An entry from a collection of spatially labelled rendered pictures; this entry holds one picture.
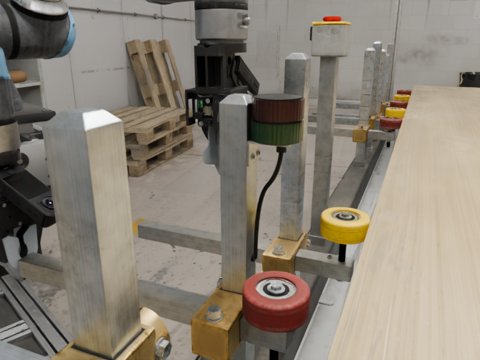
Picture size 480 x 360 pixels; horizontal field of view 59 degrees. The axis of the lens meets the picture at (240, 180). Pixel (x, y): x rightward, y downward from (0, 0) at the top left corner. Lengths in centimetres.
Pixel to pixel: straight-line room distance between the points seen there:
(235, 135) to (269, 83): 793
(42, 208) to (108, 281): 37
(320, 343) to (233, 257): 40
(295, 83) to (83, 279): 51
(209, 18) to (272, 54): 778
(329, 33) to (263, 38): 747
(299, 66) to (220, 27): 17
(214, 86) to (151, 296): 30
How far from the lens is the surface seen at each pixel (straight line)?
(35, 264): 72
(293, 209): 77
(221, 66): 60
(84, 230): 29
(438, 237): 71
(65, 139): 28
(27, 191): 68
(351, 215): 74
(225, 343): 52
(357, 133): 166
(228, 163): 50
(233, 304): 55
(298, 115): 47
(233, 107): 48
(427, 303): 54
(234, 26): 60
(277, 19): 836
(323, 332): 93
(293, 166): 74
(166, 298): 59
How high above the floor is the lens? 118
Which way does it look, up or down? 18 degrees down
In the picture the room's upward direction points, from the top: straight up
